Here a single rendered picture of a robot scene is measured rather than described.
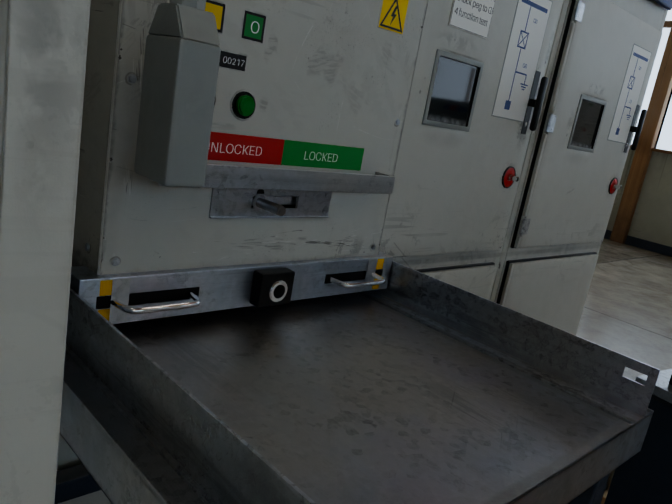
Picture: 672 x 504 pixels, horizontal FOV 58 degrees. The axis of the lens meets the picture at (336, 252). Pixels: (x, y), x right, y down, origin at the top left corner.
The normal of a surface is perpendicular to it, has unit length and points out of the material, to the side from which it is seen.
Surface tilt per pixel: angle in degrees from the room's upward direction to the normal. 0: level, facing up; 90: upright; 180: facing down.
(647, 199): 90
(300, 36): 90
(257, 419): 0
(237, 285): 90
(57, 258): 90
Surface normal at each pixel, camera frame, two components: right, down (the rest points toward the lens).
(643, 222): -0.72, 0.04
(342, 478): 0.17, -0.96
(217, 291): 0.68, 0.29
